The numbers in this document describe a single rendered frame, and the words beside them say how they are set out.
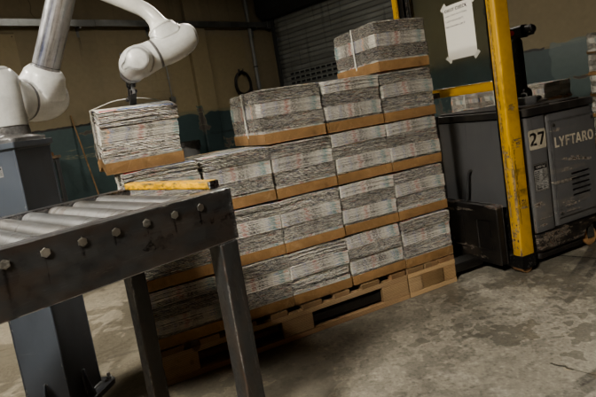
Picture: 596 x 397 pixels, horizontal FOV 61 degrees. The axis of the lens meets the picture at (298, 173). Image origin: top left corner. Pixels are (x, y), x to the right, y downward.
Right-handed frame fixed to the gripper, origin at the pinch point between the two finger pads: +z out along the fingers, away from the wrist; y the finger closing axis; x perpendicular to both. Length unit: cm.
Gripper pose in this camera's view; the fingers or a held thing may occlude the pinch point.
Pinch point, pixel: (126, 81)
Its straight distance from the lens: 214.1
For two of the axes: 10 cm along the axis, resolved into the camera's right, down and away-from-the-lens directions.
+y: 1.8, 9.8, 0.5
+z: -4.1, 0.3, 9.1
